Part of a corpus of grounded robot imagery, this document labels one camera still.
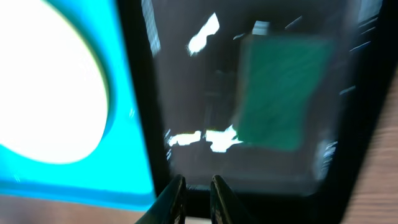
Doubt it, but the black water tray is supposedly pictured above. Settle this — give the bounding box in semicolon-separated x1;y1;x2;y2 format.
117;0;397;223

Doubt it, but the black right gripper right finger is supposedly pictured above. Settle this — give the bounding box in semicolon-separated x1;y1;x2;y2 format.
210;175;258;224

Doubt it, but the green and yellow sponge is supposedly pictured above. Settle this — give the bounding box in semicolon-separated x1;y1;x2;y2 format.
234;35;334;151

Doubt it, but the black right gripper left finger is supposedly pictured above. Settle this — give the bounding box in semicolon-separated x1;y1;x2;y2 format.
136;175;187;224

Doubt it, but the yellow plate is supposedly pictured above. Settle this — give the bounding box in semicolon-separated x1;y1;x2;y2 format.
1;1;109;164

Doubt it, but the teal plastic tray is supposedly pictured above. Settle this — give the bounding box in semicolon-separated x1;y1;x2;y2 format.
1;1;155;210

